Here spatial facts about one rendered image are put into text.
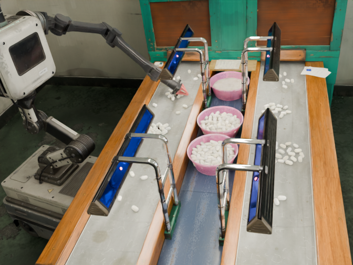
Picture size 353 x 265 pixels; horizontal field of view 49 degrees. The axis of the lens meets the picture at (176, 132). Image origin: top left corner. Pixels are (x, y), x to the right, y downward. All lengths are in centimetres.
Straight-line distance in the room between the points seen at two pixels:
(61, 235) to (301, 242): 100
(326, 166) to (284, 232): 44
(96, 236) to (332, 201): 103
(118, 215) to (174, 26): 154
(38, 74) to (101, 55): 214
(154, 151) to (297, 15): 132
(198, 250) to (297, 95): 123
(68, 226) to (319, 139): 130
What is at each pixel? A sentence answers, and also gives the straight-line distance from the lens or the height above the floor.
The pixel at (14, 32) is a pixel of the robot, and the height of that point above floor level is 143.
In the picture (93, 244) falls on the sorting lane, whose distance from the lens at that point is 174.
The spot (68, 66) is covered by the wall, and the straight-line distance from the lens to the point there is 451.
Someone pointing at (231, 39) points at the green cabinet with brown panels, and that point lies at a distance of 282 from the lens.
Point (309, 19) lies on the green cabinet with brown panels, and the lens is 276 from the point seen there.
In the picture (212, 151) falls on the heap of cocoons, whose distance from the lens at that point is 206.
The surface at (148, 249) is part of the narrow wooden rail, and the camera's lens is 163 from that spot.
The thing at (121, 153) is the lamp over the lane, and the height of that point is 111.
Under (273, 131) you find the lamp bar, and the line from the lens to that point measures 163.
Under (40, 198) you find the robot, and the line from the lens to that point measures 249.
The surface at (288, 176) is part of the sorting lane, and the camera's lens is 192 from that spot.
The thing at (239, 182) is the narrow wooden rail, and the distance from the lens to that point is 184.
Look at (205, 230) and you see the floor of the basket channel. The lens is 177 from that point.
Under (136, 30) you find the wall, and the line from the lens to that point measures 394.
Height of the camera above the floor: 205
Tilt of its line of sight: 36 degrees down
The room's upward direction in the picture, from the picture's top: 8 degrees counter-clockwise
